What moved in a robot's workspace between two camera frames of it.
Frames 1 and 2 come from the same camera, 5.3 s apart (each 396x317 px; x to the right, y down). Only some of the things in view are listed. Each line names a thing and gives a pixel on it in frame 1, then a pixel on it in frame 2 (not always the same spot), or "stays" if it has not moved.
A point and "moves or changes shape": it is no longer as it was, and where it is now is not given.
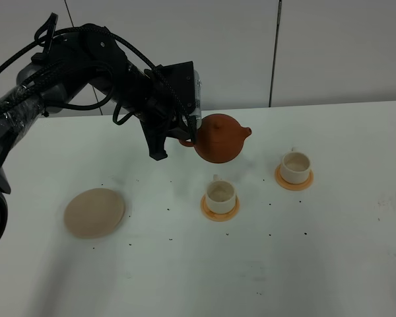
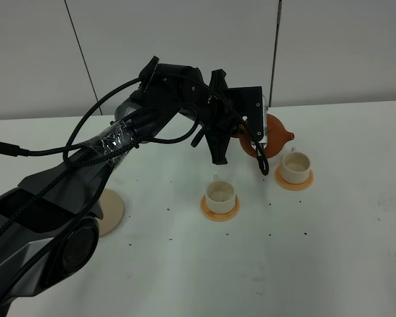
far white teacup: [295, 166] stays
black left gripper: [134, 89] → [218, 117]
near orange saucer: [219, 217] stays
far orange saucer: [290, 186] stays
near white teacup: [220, 195] stays
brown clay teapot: [220, 139] moves or changes shape
